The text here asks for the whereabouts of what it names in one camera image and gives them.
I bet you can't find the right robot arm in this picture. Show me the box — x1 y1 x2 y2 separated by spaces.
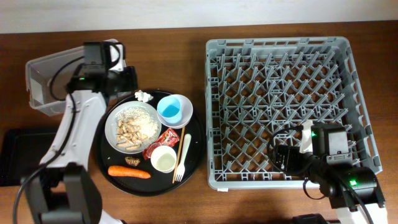
266 121 387 223

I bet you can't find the cream paper cup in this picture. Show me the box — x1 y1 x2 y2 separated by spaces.
150 146 177 174

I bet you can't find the round black serving tray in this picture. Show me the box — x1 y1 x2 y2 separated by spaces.
93 96 206 197

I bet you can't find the wooden chopstick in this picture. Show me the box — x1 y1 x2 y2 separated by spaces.
172 126 185 184

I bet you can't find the clear plastic bin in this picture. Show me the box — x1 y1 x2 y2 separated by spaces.
25 38 132 117

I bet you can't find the blue plastic cup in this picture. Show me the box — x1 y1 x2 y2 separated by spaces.
157 95 182 124

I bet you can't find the white shallow bowl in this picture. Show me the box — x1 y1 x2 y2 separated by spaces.
157 94 193 129

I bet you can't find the black rectangular tray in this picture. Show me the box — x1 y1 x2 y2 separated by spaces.
1 127 57 187

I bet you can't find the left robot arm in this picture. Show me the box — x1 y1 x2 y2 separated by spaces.
12 40 137 223

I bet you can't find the white tissue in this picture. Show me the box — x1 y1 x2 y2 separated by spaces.
134 90 154 103

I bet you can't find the grey dishwasher rack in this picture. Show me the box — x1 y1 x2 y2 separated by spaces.
205 37 382 191

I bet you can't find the red snack wrapper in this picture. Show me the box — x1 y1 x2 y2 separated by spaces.
142 128 180 160

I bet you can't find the brown food scrap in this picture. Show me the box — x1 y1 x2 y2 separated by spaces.
124 157 141 167

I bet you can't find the orange carrot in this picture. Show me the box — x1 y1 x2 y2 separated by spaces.
108 166 151 179

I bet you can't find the grey plate with food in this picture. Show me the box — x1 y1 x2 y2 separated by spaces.
104 101 162 154

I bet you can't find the white plastic fork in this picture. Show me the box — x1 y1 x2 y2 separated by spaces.
175 134 192 182

